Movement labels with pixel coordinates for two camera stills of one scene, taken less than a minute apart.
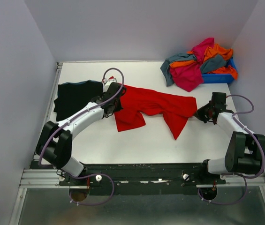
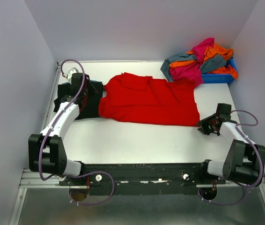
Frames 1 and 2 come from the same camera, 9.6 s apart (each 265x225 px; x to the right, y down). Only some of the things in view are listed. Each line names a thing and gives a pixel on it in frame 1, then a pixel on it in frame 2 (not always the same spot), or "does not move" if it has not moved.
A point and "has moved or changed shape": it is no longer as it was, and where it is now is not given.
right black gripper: (200, 114) → (203, 123)
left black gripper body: (118, 107) → (89, 92)
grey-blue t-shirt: (209, 65) does not move
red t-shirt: (177, 110) has moved or changed shape
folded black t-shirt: (71, 97) does not move
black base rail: (177, 178) does not move
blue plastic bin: (223, 78) does not move
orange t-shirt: (210, 52) does not move
